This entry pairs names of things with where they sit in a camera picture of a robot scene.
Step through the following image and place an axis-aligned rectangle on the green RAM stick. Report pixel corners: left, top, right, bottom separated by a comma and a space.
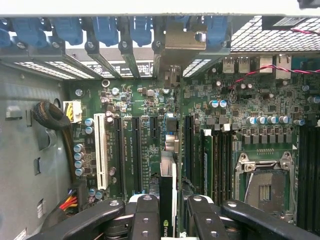
200, 128, 215, 200

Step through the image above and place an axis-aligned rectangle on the black RAM slot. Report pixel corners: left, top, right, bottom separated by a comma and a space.
220, 123, 227, 201
226, 124, 234, 201
214, 129, 221, 201
298, 126, 311, 226
310, 126, 320, 227

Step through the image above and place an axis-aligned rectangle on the metal locking lever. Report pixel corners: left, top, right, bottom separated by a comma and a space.
243, 171, 255, 197

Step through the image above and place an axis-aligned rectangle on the long expansion slot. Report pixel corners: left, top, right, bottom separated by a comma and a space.
130, 116, 144, 196
183, 114, 196, 187
112, 116, 127, 197

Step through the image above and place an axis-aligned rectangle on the CPU socket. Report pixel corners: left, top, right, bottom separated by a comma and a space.
234, 151, 298, 222

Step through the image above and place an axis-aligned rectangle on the white expansion slot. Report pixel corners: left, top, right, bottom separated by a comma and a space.
93, 112, 110, 191

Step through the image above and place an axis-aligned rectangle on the short expansion slot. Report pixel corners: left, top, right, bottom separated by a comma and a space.
149, 116, 160, 140

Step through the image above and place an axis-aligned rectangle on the green motherboard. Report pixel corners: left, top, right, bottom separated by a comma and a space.
63, 57, 320, 226

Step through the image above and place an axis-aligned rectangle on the white power connector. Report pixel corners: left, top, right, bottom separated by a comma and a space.
62, 99, 83, 125

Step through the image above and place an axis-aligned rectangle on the black open PC case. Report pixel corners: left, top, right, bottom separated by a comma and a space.
0, 9, 320, 240

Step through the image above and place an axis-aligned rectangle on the metal slot cover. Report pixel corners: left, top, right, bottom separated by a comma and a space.
118, 41, 141, 80
84, 39, 120, 80

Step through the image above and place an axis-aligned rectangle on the blue slot clip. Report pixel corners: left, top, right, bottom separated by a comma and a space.
129, 16, 154, 48
206, 16, 230, 49
0, 26, 13, 49
52, 16, 84, 46
166, 15, 191, 32
91, 16, 120, 48
11, 16, 49, 49

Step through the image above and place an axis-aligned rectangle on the black case fan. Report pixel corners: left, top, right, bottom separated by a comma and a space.
261, 15, 320, 31

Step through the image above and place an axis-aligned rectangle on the red yellow wire bundle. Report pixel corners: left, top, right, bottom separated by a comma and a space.
57, 188, 80, 213

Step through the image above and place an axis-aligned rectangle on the black braided cable bundle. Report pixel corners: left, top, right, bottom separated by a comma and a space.
31, 100, 77, 181

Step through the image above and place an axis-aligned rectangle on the red black twisted wire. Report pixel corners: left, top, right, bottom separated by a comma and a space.
227, 63, 320, 91

